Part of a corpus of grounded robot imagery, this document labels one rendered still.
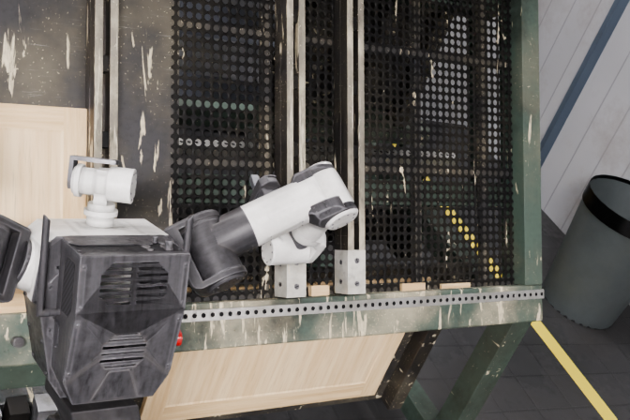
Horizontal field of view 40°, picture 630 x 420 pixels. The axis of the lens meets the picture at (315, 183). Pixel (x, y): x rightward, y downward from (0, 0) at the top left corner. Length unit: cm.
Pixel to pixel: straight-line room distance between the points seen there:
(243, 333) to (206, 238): 65
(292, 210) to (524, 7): 151
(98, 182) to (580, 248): 331
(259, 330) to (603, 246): 253
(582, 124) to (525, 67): 259
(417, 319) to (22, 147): 124
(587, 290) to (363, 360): 186
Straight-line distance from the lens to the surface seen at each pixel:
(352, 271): 248
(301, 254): 204
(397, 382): 325
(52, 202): 218
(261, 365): 286
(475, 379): 315
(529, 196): 297
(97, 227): 168
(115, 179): 166
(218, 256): 173
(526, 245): 295
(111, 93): 219
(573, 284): 470
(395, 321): 261
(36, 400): 215
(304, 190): 177
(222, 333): 232
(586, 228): 458
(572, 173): 559
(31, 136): 218
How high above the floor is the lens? 232
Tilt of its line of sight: 28 degrees down
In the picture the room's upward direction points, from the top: 21 degrees clockwise
